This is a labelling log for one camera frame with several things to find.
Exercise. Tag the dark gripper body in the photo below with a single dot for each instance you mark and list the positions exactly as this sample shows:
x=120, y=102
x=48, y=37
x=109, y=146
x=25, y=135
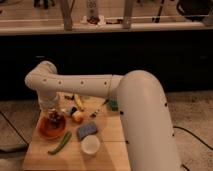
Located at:
x=53, y=114

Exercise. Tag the dark purple grapes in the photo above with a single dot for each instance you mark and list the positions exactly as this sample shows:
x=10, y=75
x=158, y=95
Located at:
x=56, y=121

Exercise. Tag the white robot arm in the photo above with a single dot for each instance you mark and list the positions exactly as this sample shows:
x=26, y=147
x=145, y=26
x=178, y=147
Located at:
x=149, y=143

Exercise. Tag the red bowl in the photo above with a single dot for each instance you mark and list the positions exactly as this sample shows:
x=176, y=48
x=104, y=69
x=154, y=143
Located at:
x=49, y=130

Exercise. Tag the white black small bottle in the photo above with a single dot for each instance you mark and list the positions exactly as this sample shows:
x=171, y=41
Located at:
x=69, y=111

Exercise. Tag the orange round fruit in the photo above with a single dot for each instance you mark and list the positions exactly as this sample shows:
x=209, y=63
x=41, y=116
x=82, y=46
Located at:
x=78, y=117

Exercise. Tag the yellow banana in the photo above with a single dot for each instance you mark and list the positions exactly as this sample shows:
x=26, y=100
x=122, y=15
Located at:
x=79, y=102

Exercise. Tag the blue sponge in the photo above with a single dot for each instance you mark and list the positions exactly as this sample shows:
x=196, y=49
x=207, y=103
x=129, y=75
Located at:
x=86, y=129

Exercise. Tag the black and white marker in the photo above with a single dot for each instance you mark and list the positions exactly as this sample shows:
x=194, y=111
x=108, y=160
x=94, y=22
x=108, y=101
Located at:
x=94, y=113

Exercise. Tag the white cup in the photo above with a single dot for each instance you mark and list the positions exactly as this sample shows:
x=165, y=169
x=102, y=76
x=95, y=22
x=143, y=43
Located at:
x=90, y=145

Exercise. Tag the green sponge block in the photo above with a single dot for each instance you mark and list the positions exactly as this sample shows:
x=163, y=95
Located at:
x=113, y=105

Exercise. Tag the wooden table leg left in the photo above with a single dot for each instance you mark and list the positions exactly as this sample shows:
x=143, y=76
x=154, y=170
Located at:
x=66, y=14

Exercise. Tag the wooden table leg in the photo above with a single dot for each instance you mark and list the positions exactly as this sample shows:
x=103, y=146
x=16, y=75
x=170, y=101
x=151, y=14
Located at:
x=66, y=14
x=127, y=14

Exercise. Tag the wooden table leg right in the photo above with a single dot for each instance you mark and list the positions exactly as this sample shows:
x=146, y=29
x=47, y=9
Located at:
x=127, y=14

